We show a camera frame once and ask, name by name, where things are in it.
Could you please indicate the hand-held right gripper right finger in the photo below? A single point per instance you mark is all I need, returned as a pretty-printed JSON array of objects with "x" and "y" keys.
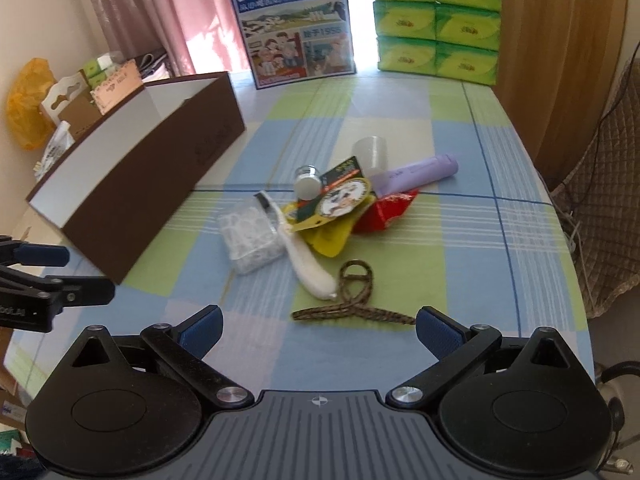
[{"x": 437, "y": 330}]

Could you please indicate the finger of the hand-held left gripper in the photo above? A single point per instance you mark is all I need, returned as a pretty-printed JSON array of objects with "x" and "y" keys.
[
  {"x": 45, "y": 256},
  {"x": 75, "y": 292}
]

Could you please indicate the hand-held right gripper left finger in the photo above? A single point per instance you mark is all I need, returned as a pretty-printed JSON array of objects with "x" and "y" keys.
[{"x": 202, "y": 330}]

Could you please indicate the brown storage box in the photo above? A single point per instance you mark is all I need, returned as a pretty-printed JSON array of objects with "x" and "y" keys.
[{"x": 150, "y": 185}]

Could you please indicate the red snack packet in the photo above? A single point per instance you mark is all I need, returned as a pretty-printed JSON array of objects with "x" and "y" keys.
[{"x": 385, "y": 212}]

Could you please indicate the yellow snack packet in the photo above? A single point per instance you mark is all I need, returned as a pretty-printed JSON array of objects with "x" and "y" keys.
[{"x": 330, "y": 240}]

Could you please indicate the checked cloth covered desktop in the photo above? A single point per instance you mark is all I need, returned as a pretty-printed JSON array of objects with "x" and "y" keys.
[{"x": 450, "y": 260}]

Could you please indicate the brown patterned hair clip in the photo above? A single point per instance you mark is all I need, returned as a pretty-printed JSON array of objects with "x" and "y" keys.
[{"x": 350, "y": 310}]

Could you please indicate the clear cotton swab box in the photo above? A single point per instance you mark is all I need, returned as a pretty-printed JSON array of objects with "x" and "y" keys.
[{"x": 247, "y": 240}]

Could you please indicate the white plastic packets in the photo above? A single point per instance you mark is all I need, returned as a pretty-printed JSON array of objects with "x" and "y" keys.
[{"x": 55, "y": 150}]

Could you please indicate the brown cardboard package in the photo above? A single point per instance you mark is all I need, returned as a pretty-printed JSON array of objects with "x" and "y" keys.
[{"x": 82, "y": 115}]

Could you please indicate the yellow plastic bag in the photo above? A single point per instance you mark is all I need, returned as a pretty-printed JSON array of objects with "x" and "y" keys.
[{"x": 27, "y": 105}]

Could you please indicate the purple tube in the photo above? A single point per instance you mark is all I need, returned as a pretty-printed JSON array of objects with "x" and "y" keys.
[{"x": 420, "y": 172}]

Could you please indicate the green round label packet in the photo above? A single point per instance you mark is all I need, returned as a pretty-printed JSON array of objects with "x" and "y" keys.
[{"x": 340, "y": 195}]

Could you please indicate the small silver capped bottle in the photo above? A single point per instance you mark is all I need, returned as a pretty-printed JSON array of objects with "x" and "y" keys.
[{"x": 307, "y": 185}]

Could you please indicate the pink card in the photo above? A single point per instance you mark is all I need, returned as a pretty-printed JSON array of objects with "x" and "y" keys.
[{"x": 117, "y": 85}]

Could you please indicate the clear plastic cup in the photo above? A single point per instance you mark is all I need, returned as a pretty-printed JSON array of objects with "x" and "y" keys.
[{"x": 372, "y": 152}]

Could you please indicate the small green box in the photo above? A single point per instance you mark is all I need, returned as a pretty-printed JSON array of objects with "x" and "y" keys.
[{"x": 92, "y": 67}]

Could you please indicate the black headset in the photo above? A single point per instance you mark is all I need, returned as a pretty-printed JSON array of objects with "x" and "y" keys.
[{"x": 617, "y": 410}]

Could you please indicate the quilted chair cover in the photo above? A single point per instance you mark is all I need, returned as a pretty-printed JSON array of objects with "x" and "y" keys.
[{"x": 610, "y": 210}]

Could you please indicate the black bag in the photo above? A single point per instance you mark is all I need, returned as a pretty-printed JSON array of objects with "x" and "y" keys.
[{"x": 155, "y": 65}]

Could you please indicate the pink curtain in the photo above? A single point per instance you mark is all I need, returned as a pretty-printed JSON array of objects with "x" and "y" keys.
[{"x": 165, "y": 10}]

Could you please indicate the wooden wardrobe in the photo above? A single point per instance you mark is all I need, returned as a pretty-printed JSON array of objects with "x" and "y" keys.
[{"x": 550, "y": 60}]

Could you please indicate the stack of green tissue packs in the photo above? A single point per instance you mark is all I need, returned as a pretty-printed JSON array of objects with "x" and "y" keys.
[{"x": 435, "y": 25}]

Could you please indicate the blue printed milk carton box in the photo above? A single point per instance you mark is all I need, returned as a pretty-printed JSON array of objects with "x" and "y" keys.
[{"x": 290, "y": 35}]

